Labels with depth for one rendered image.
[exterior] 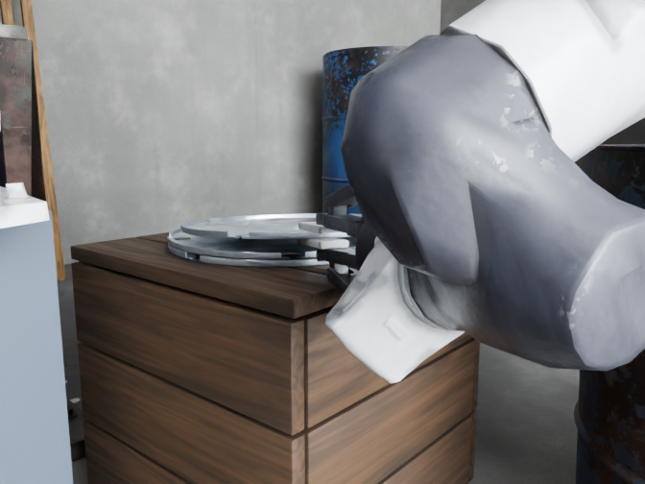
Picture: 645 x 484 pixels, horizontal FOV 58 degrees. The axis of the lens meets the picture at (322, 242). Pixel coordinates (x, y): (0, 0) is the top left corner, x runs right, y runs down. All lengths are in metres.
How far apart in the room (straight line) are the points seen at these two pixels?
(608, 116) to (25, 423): 0.34
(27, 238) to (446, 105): 0.22
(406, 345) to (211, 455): 0.33
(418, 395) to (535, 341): 0.45
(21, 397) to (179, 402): 0.34
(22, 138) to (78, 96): 1.61
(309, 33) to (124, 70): 1.06
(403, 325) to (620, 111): 0.17
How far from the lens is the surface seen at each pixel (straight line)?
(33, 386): 0.37
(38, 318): 0.36
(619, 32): 0.32
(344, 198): 0.52
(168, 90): 2.69
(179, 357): 0.66
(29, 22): 2.32
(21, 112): 0.92
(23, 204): 0.29
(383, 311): 0.37
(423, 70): 0.27
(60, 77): 2.50
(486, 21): 0.31
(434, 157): 0.26
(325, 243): 0.57
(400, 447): 0.72
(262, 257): 0.64
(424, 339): 0.39
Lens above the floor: 0.49
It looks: 10 degrees down
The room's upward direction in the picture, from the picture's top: straight up
